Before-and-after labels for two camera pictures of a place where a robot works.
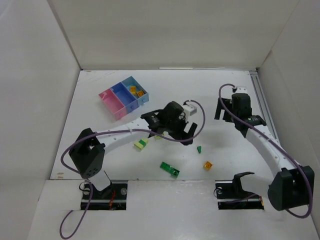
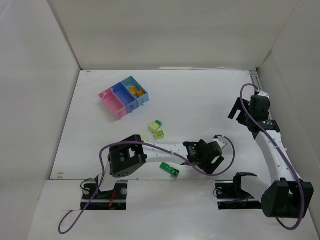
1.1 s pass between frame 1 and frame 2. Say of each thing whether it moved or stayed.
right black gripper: moved
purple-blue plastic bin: stayed
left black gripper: moved
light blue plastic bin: stayed
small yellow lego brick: stayed
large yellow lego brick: stayed
